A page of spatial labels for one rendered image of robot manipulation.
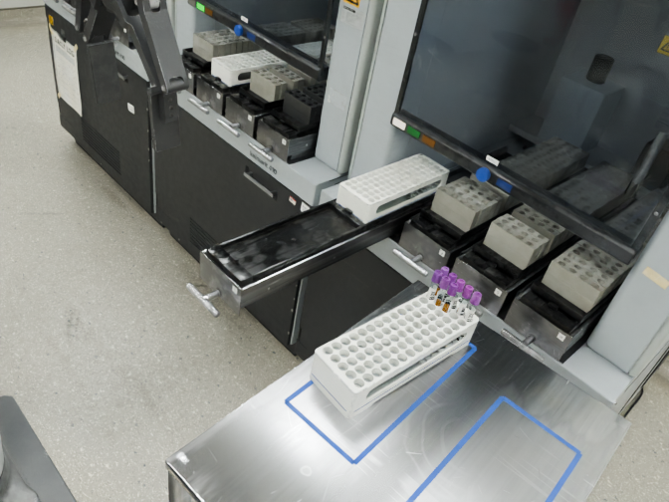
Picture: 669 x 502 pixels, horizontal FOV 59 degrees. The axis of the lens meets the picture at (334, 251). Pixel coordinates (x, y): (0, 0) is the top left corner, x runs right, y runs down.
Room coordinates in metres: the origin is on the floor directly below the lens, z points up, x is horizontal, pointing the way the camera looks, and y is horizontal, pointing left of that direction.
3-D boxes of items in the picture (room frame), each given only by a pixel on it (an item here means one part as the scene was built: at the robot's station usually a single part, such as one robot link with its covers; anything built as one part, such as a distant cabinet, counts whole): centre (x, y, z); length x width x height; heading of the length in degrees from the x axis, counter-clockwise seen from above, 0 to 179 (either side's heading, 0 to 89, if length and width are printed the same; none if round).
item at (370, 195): (1.23, -0.11, 0.83); 0.30 x 0.10 x 0.06; 141
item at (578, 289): (0.97, -0.49, 0.85); 0.12 x 0.02 x 0.06; 50
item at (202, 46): (1.81, 0.53, 0.85); 0.12 x 0.02 x 0.06; 51
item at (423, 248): (1.34, -0.40, 0.78); 0.73 x 0.14 x 0.09; 141
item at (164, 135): (0.55, 0.20, 1.26); 0.03 x 0.01 x 0.07; 140
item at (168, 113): (0.54, 0.19, 1.29); 0.03 x 0.01 x 0.05; 50
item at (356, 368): (0.70, -0.14, 0.85); 0.30 x 0.10 x 0.06; 137
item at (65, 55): (2.29, 1.28, 0.43); 0.27 x 0.02 x 0.36; 51
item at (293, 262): (1.09, 0.00, 0.78); 0.73 x 0.14 x 0.09; 141
